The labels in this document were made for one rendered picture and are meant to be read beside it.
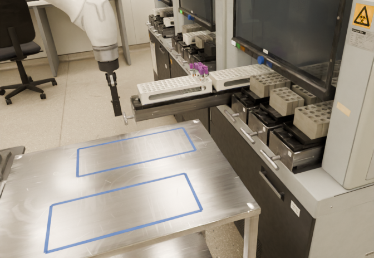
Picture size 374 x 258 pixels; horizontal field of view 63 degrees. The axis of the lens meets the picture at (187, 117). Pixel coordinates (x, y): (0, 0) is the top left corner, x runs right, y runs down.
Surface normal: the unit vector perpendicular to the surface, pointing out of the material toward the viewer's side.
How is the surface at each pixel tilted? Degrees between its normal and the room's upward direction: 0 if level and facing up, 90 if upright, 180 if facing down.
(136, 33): 90
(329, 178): 0
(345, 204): 90
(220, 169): 0
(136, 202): 0
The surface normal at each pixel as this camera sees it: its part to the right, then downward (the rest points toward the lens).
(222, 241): -0.06, -0.87
